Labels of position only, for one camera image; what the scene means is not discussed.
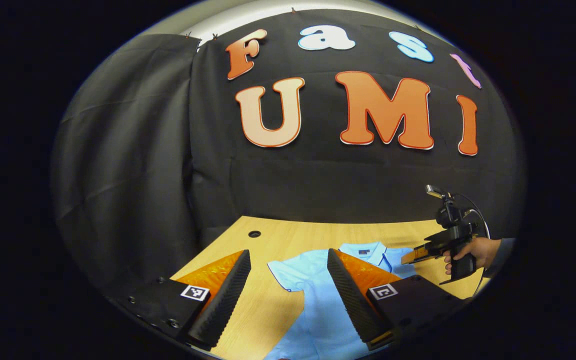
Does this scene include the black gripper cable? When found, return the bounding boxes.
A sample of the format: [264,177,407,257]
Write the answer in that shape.
[455,192,492,298]

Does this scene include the light blue T-shirt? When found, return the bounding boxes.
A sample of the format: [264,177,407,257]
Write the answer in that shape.
[266,241,421,360]

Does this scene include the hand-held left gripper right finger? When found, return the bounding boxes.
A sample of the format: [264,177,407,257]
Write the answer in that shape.
[326,248,470,352]

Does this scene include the black backdrop cloth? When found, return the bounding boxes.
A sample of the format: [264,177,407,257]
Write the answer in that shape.
[50,7,526,311]

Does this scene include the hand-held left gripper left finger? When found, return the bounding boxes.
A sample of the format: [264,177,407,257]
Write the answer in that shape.
[117,249,253,352]

